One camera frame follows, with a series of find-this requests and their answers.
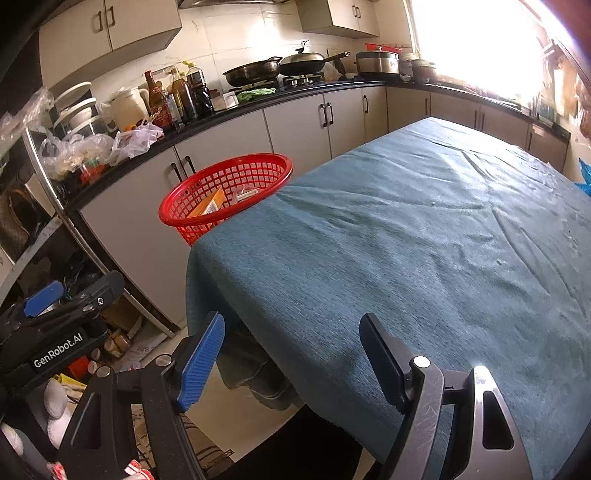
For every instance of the gas stove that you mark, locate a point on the gas stove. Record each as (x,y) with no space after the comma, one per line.
(302,82)

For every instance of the brown patterned bag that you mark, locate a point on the brown patterned bag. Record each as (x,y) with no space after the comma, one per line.
(16,221)

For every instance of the small white container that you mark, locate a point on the small white container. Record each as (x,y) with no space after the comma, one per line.
(226,101)

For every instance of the red white printed cloth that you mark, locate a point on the red white printed cloth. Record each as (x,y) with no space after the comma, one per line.
(136,470)

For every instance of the silver rice cooker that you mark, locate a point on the silver rice cooker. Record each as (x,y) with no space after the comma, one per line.
(376,64)

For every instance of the black frying pan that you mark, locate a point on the black frying pan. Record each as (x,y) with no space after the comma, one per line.
(251,71)

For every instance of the black kitchen countertop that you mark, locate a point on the black kitchen countertop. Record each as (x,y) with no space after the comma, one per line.
(286,92)

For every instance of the dark soy sauce bottle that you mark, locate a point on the dark soy sauce bottle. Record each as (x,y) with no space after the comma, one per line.
(201,97)

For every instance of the red lid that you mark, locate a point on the red lid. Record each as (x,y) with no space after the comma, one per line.
(383,47)

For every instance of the blue plastic bag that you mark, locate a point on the blue plastic bag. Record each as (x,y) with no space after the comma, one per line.
(585,177)

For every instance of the blue tablecloth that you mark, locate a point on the blue tablecloth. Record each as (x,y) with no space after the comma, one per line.
(415,230)

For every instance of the grey base cabinets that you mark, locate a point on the grey base cabinets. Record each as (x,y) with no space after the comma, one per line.
(295,129)

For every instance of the long orange carton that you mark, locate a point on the long orange carton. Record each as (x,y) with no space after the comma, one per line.
(210,203)

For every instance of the clear plastic sheet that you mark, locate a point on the clear plastic sheet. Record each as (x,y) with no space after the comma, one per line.
(23,120)

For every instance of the pile of clear plastic bags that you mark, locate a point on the pile of clear plastic bags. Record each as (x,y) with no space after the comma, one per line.
(83,147)

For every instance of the cream wall cabinets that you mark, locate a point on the cream wall cabinets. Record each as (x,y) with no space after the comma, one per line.
(115,27)

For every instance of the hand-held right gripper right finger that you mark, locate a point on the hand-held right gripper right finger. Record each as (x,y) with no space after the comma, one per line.
(383,364)

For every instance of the grey denim cloth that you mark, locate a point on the grey denim cloth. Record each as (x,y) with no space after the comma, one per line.
(258,369)

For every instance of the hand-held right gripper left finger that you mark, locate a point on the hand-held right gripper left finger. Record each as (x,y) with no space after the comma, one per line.
(203,364)

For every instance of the metal rack frame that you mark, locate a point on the metal rack frame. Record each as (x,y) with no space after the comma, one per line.
(55,198)

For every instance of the dark cooking pot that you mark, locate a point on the dark cooking pot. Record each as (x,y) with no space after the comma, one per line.
(422,71)

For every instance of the green cloth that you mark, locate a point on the green cloth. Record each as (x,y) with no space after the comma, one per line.
(256,94)

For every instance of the red plastic basket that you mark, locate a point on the red plastic basket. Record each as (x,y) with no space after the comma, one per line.
(184,221)

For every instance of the small white box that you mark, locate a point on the small white box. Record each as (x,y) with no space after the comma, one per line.
(249,194)

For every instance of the amber oil bottle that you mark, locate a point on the amber oil bottle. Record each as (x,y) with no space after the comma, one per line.
(180,99)

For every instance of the cream kettle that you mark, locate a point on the cream kettle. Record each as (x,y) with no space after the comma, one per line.
(127,108)

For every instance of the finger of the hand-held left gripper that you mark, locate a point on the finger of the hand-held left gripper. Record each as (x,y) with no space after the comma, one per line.
(41,300)
(99,288)

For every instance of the wok with metal lid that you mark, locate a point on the wok with metal lid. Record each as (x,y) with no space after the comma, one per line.
(302,62)

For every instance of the white shoe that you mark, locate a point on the white shoe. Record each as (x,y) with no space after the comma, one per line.
(57,406)

